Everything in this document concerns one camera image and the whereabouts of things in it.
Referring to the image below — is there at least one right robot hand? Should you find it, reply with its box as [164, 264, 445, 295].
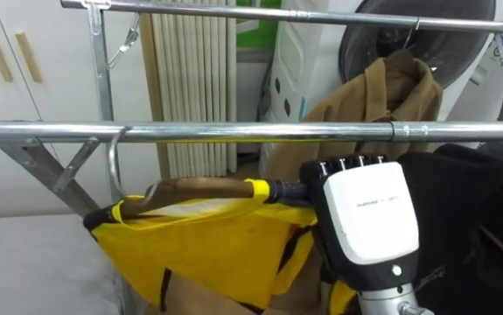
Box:
[299, 153, 422, 293]

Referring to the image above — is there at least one yellow and black jacket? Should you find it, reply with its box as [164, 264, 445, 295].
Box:
[87, 178, 360, 315]

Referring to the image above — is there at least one wooden clothes hanger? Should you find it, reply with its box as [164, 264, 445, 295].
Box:
[384, 16, 423, 67]
[82, 126, 314, 232]

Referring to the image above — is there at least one brown coat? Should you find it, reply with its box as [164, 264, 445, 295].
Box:
[261, 49, 445, 184]

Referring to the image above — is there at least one metal clothes rack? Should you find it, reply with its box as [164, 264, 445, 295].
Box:
[0, 0, 503, 315]

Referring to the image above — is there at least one white washing machine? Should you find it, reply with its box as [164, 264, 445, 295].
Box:
[256, 0, 503, 164]

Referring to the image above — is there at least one pleated beige curtain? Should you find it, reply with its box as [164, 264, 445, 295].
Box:
[138, 11, 240, 179]

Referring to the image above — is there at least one white wardrobe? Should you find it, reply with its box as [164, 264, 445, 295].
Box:
[0, 0, 162, 219]

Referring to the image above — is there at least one landscape wall poster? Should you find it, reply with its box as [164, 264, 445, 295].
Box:
[234, 0, 282, 50]

